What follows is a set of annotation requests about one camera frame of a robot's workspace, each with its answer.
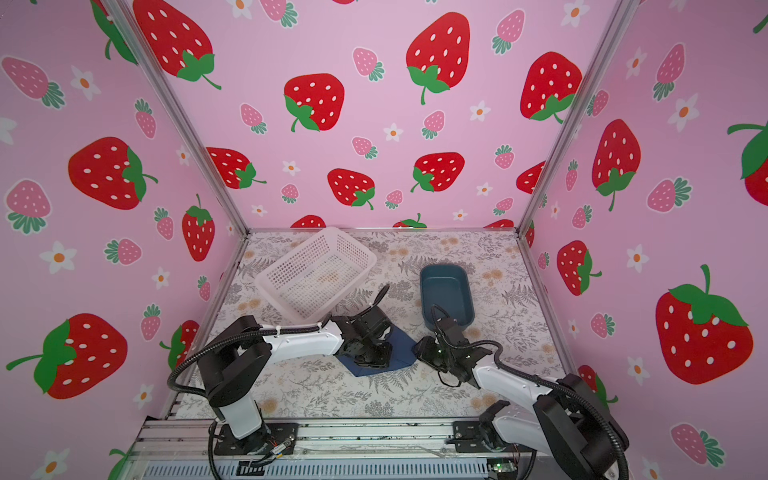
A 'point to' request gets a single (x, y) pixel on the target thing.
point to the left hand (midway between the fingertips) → (394, 366)
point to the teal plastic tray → (446, 286)
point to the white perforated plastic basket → (316, 275)
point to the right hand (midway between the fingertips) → (412, 350)
